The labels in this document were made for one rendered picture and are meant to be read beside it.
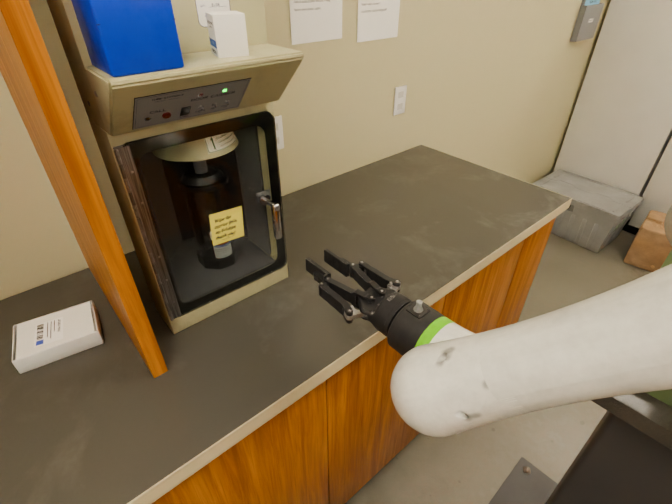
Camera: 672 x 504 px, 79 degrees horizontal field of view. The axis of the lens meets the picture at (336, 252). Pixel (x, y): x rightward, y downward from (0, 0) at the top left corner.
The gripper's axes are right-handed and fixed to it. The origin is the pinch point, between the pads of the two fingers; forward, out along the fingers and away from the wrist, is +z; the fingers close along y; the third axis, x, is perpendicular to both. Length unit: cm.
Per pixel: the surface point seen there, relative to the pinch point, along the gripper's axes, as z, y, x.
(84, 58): 23, 26, -38
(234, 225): 22.0, 8.0, -2.7
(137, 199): 21.9, 25.5, -15.0
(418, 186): 36, -75, 19
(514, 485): -37, -60, 112
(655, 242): -21, -247, 91
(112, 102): 13.8, 26.5, -33.6
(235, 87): 14.9, 6.9, -32.5
